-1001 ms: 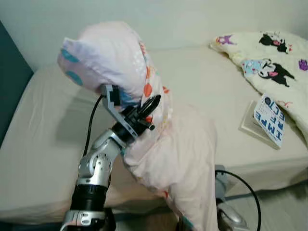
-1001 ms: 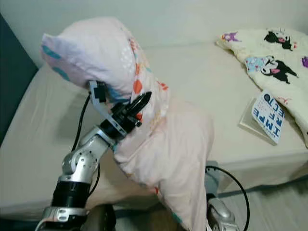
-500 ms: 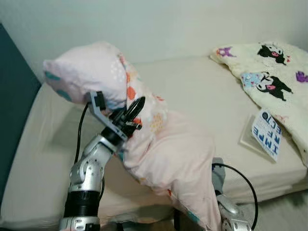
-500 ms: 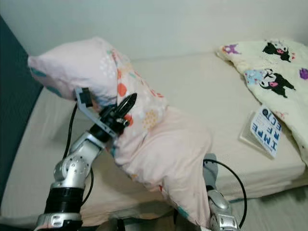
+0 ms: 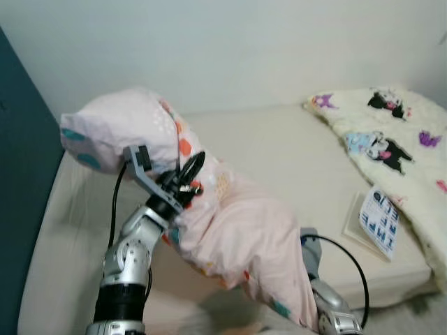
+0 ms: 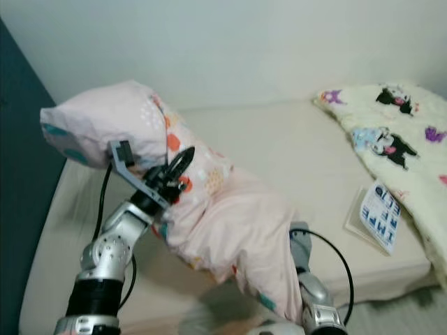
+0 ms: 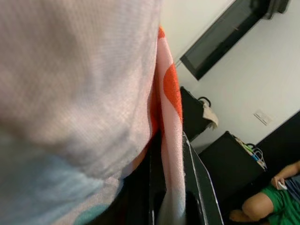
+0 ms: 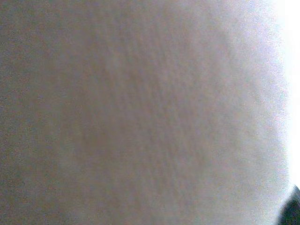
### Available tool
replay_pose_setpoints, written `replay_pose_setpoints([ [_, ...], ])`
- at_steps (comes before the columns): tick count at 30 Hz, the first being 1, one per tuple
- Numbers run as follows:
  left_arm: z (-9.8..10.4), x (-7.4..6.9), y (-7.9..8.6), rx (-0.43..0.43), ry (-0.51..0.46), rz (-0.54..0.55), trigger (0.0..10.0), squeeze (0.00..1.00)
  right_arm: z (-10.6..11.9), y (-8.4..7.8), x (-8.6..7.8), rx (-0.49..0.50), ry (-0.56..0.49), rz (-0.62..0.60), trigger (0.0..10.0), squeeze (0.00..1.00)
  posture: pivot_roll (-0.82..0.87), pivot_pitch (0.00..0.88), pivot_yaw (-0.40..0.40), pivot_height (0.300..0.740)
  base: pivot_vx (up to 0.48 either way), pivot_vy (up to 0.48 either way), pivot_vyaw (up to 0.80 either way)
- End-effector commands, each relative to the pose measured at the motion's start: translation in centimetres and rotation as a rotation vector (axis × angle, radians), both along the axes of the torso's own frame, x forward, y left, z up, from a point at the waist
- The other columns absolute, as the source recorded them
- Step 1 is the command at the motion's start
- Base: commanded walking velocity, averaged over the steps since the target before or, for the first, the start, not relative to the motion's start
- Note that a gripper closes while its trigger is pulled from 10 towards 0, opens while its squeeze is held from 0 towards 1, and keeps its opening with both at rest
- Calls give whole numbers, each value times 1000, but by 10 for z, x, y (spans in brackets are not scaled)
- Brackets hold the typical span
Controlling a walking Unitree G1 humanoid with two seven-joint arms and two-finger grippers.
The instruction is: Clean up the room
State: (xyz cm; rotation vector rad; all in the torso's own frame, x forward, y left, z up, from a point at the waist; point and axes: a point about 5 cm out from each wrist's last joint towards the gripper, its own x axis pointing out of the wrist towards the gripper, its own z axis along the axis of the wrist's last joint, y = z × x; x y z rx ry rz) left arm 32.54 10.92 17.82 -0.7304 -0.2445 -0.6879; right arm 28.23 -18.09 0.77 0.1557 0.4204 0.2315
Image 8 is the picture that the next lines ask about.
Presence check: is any pink dotted pillow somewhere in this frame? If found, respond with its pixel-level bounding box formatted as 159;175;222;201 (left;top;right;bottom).
0;0;291;225

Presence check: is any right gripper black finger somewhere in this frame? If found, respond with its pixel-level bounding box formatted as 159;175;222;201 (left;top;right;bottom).
279;184;300;225

